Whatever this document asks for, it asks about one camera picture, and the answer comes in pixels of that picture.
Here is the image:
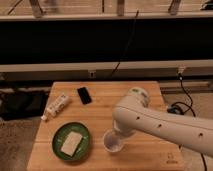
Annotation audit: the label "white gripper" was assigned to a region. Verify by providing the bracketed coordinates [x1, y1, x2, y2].
[113, 121, 135, 139]

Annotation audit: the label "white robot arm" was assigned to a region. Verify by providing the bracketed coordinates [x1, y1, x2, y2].
[112, 87, 213, 158]

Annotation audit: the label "black smartphone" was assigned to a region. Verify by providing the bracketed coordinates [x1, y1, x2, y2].
[77, 87, 92, 105]

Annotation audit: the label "white sponge block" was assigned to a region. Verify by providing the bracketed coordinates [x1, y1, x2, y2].
[61, 132, 82, 156]

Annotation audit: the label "blue power adapter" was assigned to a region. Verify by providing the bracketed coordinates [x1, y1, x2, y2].
[167, 107, 182, 115]

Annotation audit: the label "green plate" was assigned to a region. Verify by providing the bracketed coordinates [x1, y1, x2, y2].
[52, 122, 91, 162]

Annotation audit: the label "white toothpaste tube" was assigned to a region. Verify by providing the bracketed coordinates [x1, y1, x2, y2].
[41, 94, 70, 121]

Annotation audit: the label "white wall outlet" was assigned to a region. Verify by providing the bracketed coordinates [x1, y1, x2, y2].
[88, 70, 96, 78]

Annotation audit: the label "black floor cables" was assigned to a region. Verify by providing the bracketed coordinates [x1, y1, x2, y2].
[166, 74, 209, 171]

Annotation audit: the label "black hanging cable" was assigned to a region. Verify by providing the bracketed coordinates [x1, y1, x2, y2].
[110, 9, 140, 77]

